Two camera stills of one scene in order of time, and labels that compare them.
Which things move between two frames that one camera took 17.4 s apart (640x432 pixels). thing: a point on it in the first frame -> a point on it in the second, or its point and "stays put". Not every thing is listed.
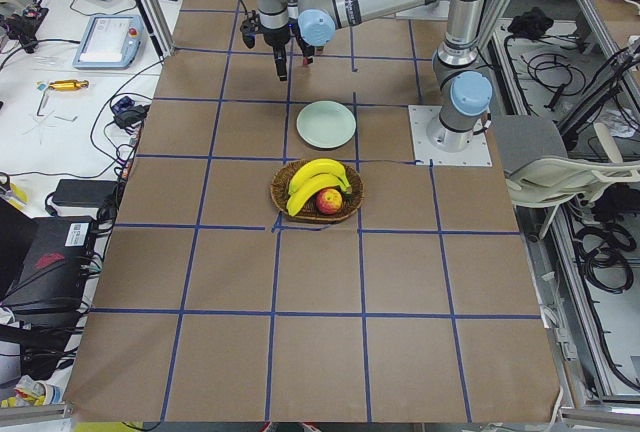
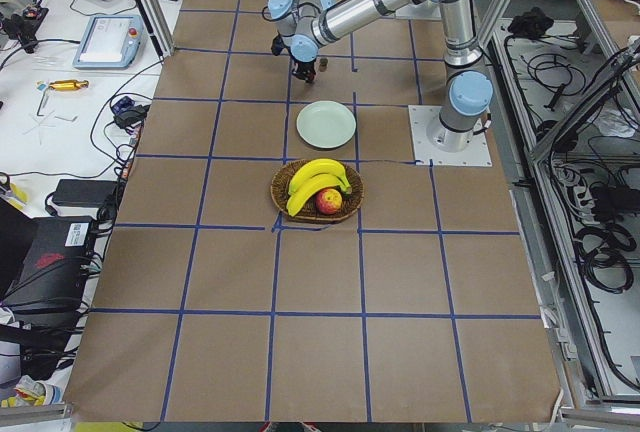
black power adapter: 85,193 stays put
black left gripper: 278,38 -> 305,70
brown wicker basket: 309,212 stays put
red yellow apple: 329,201 stays put
